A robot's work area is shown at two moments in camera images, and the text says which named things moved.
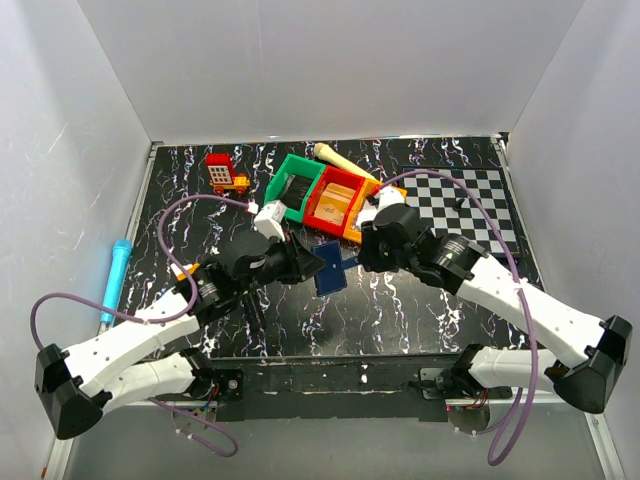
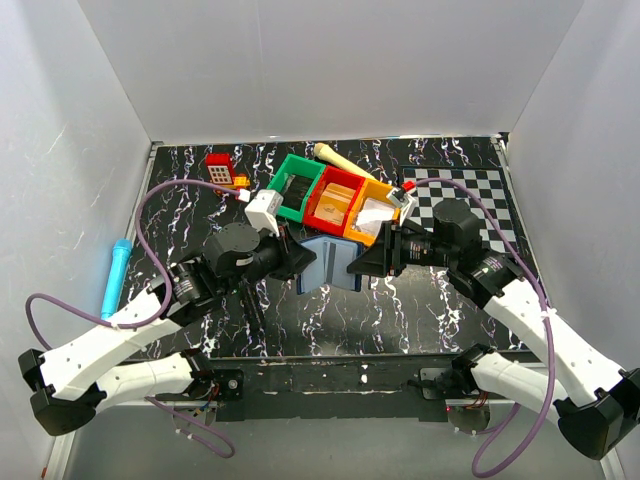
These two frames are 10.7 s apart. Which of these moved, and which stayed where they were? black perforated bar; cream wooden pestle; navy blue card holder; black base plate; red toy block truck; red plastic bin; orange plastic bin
Moved: navy blue card holder
Stayed: cream wooden pestle; black perforated bar; black base plate; red plastic bin; orange plastic bin; red toy block truck
